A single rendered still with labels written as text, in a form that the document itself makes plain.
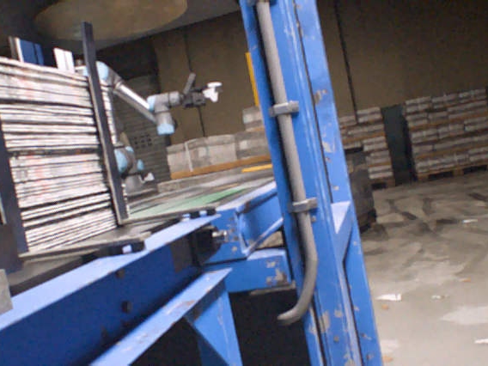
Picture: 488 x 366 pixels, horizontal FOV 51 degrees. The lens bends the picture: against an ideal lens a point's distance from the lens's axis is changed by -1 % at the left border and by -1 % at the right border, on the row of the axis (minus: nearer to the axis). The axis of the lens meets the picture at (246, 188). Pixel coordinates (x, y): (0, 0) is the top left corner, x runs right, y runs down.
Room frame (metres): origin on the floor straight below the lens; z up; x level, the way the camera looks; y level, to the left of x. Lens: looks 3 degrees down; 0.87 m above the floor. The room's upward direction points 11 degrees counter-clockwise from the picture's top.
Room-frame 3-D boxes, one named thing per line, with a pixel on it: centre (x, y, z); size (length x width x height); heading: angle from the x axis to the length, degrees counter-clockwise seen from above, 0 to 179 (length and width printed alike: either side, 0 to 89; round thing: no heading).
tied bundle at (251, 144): (3.89, 0.02, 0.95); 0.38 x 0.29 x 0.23; 56
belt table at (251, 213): (1.32, 0.24, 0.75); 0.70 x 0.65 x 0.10; 165
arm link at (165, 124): (2.51, 0.32, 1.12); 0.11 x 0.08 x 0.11; 178
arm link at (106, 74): (2.51, 0.59, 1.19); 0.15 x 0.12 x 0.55; 178
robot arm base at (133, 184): (2.64, 0.59, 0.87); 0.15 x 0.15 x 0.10
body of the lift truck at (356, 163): (5.03, -0.78, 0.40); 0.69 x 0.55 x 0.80; 55
